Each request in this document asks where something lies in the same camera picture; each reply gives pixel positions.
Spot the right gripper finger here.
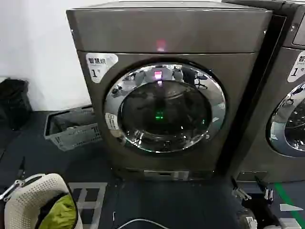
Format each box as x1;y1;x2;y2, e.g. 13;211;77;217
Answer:
254;176;275;201
232;176;252;200

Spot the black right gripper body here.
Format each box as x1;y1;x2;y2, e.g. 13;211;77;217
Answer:
240;197;282;229

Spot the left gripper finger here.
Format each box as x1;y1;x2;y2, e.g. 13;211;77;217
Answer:
0;156;26;201

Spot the white perforated laundry basket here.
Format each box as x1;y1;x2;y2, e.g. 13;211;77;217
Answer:
4;173;83;229

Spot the black garment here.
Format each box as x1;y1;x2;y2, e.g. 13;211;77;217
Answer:
35;190;72;229

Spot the grey front-loading dryer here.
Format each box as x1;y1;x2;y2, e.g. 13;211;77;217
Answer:
223;0;305;184
66;0;274;182

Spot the lime green garment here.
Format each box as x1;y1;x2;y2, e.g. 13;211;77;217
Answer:
46;193;77;229

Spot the round glass dryer door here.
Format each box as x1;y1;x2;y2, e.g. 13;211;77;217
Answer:
102;61;226;155
265;81;305;158

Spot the grey plastic slatted crate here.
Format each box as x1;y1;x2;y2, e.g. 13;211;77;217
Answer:
44;104;103;152

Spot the black bag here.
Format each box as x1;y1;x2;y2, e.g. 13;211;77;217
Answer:
0;77;33;131

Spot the small white door sticker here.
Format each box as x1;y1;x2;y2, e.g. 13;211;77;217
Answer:
104;112;120;131

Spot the white number sticker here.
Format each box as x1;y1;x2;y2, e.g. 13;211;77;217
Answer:
85;52;119;84
286;50;305;84

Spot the thin white cable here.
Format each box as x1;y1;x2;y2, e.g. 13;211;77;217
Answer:
115;218;169;229

